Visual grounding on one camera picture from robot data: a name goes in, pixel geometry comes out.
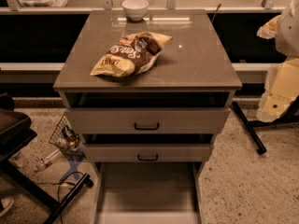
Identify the white ceramic bowl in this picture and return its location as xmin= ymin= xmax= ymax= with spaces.
xmin=121 ymin=0 xmax=149 ymax=21

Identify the black stand base right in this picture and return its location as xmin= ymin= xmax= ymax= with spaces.
xmin=232 ymin=96 xmax=299 ymax=155

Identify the yellow brown chip bag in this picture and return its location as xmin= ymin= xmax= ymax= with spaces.
xmin=91 ymin=32 xmax=172 ymax=77

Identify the grey drawer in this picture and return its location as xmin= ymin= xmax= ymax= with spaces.
xmin=66 ymin=108 xmax=230 ymax=134
xmin=92 ymin=162 xmax=205 ymax=224
xmin=82 ymin=144 xmax=212 ymax=162

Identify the black table leg frame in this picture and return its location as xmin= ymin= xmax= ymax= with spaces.
xmin=0 ymin=128 xmax=94 ymax=224

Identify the wire mesh basket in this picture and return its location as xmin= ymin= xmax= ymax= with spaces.
xmin=49 ymin=114 xmax=83 ymax=157

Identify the grey drawer cabinet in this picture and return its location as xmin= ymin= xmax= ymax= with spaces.
xmin=54 ymin=10 xmax=241 ymax=223

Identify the dark tray on table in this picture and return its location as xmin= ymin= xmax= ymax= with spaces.
xmin=0 ymin=109 xmax=32 ymax=145

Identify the clear plastic bottle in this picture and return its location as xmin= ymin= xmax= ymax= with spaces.
xmin=35 ymin=149 xmax=63 ymax=172

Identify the black cable on floor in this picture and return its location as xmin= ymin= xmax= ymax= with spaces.
xmin=33 ymin=171 xmax=86 ymax=224

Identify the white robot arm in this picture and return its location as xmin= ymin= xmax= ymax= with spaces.
xmin=256 ymin=0 xmax=299 ymax=122

